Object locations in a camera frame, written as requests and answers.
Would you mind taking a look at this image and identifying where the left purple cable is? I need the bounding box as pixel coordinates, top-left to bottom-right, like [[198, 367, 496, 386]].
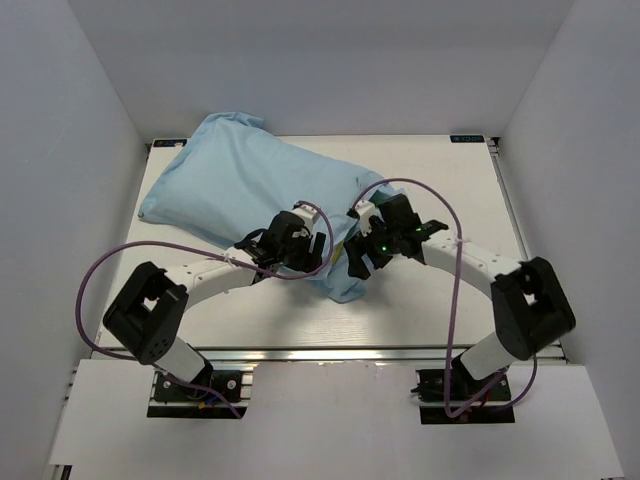
[[74, 200, 335, 419]]

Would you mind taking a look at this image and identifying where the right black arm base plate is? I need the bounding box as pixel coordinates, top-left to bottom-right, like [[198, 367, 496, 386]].
[[411, 367, 516, 426]]

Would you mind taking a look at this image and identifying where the purple cable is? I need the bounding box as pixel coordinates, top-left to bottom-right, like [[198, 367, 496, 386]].
[[352, 178, 539, 419], [74, 200, 335, 419]]

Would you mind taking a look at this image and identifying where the left blue corner label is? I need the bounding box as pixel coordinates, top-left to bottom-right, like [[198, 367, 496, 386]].
[[152, 138, 188, 148]]

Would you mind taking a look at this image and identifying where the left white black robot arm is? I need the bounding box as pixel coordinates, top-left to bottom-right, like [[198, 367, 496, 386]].
[[103, 204, 326, 399]]

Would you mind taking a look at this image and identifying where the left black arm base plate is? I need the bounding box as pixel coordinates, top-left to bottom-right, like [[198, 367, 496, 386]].
[[146, 364, 253, 420]]

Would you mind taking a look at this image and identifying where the aluminium table front rail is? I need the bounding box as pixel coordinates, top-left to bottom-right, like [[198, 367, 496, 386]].
[[94, 344, 567, 366]]

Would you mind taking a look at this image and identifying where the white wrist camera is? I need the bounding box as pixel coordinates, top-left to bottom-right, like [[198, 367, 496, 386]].
[[347, 200, 377, 237], [291, 202, 320, 235]]

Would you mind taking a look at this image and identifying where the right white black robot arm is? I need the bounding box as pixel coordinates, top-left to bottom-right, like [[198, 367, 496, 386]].
[[345, 194, 576, 399]]

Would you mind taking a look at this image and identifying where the cream yellow-edged pillow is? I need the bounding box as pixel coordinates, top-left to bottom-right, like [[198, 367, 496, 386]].
[[331, 242, 344, 264]]

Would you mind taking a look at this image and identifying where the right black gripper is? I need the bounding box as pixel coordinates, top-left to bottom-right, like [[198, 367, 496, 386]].
[[343, 215, 400, 280]]

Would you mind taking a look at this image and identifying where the light blue pillowcase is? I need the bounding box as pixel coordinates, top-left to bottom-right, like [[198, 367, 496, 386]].
[[138, 112, 394, 304]]

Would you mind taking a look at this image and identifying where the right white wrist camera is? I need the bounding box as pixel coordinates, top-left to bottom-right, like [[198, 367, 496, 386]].
[[347, 200, 377, 237]]

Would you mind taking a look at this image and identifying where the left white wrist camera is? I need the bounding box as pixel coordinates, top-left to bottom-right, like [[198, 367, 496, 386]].
[[291, 202, 320, 235]]

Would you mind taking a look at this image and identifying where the blue corner label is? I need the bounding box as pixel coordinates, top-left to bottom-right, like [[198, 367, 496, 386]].
[[449, 135, 485, 144], [152, 138, 188, 148]]

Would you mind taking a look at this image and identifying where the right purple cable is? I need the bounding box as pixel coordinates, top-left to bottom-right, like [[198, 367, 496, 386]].
[[352, 178, 539, 419]]

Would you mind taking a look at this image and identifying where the right blue corner label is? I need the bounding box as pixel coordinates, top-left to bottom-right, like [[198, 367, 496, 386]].
[[449, 135, 485, 144]]

